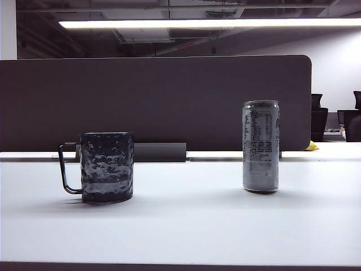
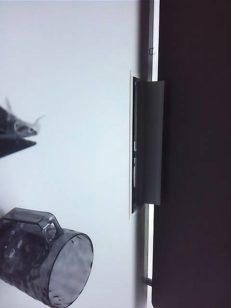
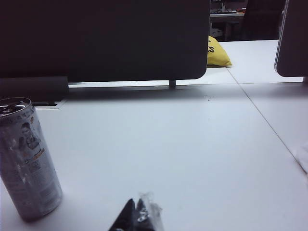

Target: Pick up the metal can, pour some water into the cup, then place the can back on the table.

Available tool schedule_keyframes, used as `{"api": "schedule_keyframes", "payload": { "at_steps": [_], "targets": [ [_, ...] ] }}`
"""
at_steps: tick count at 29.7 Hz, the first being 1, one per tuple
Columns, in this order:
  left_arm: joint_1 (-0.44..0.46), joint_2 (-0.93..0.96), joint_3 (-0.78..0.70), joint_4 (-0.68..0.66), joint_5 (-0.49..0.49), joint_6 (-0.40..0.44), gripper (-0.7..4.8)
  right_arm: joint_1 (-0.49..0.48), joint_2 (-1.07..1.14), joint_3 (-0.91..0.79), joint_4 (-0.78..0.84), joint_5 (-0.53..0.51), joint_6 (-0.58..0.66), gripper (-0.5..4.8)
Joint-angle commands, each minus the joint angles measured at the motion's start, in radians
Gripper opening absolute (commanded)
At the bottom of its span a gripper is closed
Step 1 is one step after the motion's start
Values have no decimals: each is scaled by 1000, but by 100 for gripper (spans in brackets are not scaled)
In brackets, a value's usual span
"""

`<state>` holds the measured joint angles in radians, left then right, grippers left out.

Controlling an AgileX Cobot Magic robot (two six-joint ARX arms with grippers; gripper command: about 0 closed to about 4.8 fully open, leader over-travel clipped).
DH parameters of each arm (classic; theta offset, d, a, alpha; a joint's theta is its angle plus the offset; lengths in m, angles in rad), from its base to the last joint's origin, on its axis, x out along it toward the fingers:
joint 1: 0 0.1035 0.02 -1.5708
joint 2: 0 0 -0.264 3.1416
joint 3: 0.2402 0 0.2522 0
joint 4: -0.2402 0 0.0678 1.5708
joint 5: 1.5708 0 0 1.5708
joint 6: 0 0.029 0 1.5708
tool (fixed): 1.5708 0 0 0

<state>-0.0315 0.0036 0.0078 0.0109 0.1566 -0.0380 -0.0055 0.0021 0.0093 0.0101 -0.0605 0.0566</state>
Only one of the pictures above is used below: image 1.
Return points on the ceiling air vent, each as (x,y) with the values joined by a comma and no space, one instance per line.
(220,14)

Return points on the dark dimpled glass mug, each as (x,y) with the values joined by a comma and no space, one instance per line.
(107,166)

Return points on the dark computer monitor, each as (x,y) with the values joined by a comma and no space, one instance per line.
(340,117)

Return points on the silver printed metal can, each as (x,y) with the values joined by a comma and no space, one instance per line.
(260,169)

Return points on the small yellow object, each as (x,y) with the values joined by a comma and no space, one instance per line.
(313,146)

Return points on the long ceiling light strip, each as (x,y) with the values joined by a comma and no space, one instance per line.
(197,23)

